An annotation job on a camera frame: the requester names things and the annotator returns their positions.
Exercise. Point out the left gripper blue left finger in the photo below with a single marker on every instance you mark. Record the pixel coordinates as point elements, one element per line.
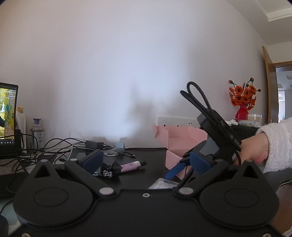
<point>83,170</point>

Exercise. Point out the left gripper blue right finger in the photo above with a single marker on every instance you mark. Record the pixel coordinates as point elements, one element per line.
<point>204,170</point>

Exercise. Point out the clear plastic bag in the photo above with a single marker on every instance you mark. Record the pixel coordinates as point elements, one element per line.
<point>162,183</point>

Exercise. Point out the white fleece sleeve forearm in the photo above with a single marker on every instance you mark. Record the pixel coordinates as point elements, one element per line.
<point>279,138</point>

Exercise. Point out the person right hand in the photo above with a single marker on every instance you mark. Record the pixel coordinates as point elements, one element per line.
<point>255,148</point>

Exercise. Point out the black bow hair clip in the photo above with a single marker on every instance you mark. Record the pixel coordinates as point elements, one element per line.
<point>110,171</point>

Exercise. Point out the black power adapter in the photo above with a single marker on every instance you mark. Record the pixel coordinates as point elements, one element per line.
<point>94,145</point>

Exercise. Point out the pink cardboard box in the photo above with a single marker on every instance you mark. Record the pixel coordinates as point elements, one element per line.
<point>177,141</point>

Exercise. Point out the grey blue charger plug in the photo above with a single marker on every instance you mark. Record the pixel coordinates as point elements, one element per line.
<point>120,147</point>

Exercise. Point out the pink cosmetic tube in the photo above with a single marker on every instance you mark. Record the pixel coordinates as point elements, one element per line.
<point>132,166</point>

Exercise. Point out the red vase orange flowers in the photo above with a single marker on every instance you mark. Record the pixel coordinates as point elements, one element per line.
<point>244,97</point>

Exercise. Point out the small clear bottle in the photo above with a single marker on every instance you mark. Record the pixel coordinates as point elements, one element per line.
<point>37,131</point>

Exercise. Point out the white carton with yellow cap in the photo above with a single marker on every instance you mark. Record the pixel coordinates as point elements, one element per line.
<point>21,124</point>

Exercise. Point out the open laptop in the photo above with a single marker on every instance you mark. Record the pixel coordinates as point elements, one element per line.
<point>8,121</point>

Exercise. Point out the round metal ring stand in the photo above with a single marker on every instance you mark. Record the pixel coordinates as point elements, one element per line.
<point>111,153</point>

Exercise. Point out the white wall socket panel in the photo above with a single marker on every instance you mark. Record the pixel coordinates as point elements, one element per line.
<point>175,121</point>

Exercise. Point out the wooden door frame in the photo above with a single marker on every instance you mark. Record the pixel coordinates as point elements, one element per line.
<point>272,85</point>

